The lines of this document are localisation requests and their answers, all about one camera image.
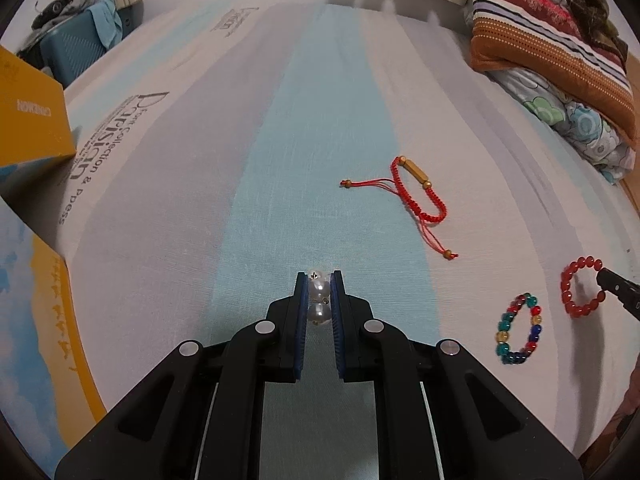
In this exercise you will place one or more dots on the white cardboard box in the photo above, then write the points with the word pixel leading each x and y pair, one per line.
pixel 49 400

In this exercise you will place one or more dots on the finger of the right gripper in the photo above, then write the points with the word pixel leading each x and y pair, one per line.
pixel 626 292

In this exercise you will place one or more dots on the brown fuzzy blanket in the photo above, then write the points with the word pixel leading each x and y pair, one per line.
pixel 591 17

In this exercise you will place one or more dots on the striped folded blanket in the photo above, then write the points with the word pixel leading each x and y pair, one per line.
pixel 542 36

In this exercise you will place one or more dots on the floral quilt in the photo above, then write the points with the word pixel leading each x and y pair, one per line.
pixel 595 138

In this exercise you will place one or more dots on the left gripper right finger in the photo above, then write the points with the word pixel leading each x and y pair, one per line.
pixel 404 374

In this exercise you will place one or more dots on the striped bed sheet mattress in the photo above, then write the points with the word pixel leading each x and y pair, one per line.
pixel 222 150

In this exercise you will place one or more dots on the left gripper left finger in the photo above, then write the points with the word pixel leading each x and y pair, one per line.
pixel 268 350

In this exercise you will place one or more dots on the teal suitcase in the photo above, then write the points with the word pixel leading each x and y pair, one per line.
pixel 71 47

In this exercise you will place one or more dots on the right hand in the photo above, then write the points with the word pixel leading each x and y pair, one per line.
pixel 610 437

